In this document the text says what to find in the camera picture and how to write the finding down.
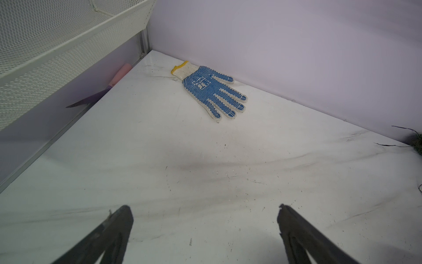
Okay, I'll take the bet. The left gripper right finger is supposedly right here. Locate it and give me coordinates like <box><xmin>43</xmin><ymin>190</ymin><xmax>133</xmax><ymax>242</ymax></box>
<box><xmin>277</xmin><ymin>204</ymin><xmax>357</xmax><ymax>264</ymax></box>

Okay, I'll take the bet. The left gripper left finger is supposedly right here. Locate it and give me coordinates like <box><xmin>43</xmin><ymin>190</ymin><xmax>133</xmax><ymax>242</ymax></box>
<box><xmin>54</xmin><ymin>205</ymin><xmax>134</xmax><ymax>264</ymax></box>

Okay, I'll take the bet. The green artificial grass mat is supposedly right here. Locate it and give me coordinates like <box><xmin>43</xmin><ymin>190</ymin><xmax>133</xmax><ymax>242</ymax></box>
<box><xmin>408</xmin><ymin>133</ymin><xmax>422</xmax><ymax>155</ymax></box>

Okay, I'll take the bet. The upper white mesh shelf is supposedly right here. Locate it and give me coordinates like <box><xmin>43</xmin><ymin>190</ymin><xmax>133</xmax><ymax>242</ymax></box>
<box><xmin>1</xmin><ymin>1</ymin><xmax>156</xmax><ymax>128</ymax></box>

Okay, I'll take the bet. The purple pink knife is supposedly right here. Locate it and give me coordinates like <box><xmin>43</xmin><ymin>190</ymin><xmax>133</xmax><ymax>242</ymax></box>
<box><xmin>65</xmin><ymin>63</ymin><xmax>133</xmax><ymax>109</ymax></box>

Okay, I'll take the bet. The blue dotted work glove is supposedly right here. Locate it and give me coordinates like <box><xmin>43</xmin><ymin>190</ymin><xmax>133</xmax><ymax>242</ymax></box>
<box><xmin>171</xmin><ymin>61</ymin><xmax>248</xmax><ymax>122</ymax></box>

